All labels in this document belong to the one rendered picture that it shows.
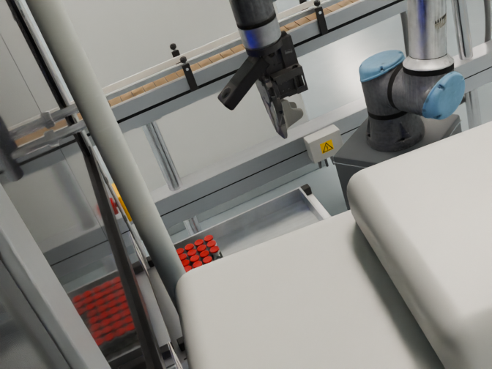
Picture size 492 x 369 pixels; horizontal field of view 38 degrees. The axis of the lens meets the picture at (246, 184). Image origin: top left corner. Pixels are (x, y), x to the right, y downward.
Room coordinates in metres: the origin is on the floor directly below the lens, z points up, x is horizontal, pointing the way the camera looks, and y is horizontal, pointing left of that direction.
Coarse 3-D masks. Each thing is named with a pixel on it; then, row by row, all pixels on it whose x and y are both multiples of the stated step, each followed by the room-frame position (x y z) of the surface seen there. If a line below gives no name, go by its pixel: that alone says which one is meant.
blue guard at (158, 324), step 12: (108, 192) 1.16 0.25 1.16; (120, 216) 1.15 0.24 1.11; (120, 228) 1.01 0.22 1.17; (132, 240) 1.14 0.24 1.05; (132, 252) 1.01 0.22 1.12; (132, 264) 0.90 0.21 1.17; (144, 276) 1.02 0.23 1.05; (144, 288) 0.90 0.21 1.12; (144, 300) 0.81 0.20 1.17; (156, 300) 1.01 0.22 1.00; (156, 312) 0.90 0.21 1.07; (156, 324) 0.80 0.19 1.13; (156, 336) 0.73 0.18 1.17; (168, 336) 0.90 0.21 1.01; (168, 348) 0.80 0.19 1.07; (168, 360) 0.72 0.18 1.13
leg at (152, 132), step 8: (136, 128) 2.05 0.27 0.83; (144, 128) 2.09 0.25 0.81; (152, 128) 2.08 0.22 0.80; (152, 136) 2.08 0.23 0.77; (160, 136) 2.09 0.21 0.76; (152, 144) 2.08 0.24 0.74; (160, 144) 2.08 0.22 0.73; (160, 152) 2.08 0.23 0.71; (168, 152) 2.10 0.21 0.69; (160, 160) 2.08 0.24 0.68; (168, 160) 2.08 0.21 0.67; (160, 168) 2.09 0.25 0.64; (168, 168) 2.08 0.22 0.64; (168, 176) 2.08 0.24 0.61; (176, 176) 2.09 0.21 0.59; (168, 184) 2.09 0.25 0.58; (176, 184) 2.08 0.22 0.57; (184, 224) 2.09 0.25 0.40; (192, 224) 2.08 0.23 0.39; (192, 232) 2.08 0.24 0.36
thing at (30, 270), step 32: (96, 160) 1.24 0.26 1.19; (0, 192) 0.36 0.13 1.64; (0, 224) 0.32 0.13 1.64; (0, 256) 0.32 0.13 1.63; (32, 256) 0.35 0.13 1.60; (128, 256) 0.90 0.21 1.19; (32, 288) 0.32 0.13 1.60; (64, 320) 0.33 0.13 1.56; (64, 352) 0.32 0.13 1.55; (96, 352) 0.36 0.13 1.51; (160, 352) 0.68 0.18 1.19
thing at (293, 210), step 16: (288, 192) 1.31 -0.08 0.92; (304, 192) 1.29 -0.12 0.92; (256, 208) 1.30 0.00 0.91; (272, 208) 1.30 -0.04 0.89; (288, 208) 1.30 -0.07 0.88; (304, 208) 1.28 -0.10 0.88; (224, 224) 1.29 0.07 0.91; (240, 224) 1.29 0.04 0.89; (256, 224) 1.29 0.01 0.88; (272, 224) 1.26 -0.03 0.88; (288, 224) 1.25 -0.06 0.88; (304, 224) 1.23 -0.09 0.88; (192, 240) 1.28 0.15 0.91; (224, 240) 1.27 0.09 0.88; (240, 240) 1.25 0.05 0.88; (256, 240) 1.23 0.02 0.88; (224, 256) 1.22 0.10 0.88
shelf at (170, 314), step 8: (304, 184) 1.37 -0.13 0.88; (312, 200) 1.30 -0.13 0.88; (320, 208) 1.26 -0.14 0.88; (328, 216) 1.23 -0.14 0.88; (152, 272) 1.25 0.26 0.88; (152, 280) 1.22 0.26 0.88; (160, 280) 1.21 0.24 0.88; (160, 288) 1.19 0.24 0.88; (160, 296) 1.17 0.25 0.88; (168, 296) 1.16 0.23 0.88; (160, 304) 1.14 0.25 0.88; (168, 304) 1.13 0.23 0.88; (168, 312) 1.11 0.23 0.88; (176, 312) 1.10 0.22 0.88; (168, 320) 1.09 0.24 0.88; (176, 320) 1.08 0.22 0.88; (168, 328) 1.06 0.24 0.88; (176, 328) 1.06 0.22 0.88; (176, 336) 1.03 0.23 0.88; (176, 344) 1.01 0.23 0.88; (176, 352) 0.99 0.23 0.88; (184, 352) 0.98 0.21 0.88
